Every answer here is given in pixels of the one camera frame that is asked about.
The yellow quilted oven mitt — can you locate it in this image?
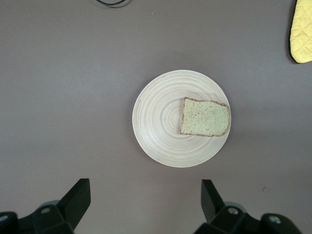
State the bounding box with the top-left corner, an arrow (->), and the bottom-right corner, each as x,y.
288,0 -> 312,64

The slice of brown bread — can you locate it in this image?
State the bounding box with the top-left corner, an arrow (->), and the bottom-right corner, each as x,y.
179,97 -> 231,137

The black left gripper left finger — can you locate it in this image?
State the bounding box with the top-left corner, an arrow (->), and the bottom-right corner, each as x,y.
0,178 -> 91,234

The black looped cable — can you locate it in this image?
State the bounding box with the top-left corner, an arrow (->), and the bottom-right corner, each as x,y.
95,0 -> 131,8

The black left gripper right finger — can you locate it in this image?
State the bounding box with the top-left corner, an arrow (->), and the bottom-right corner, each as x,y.
195,179 -> 303,234

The large table cover sheet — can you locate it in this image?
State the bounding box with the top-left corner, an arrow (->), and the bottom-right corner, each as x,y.
0,0 -> 312,234

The round wooden plate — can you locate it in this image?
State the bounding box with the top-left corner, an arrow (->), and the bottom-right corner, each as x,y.
132,70 -> 231,169

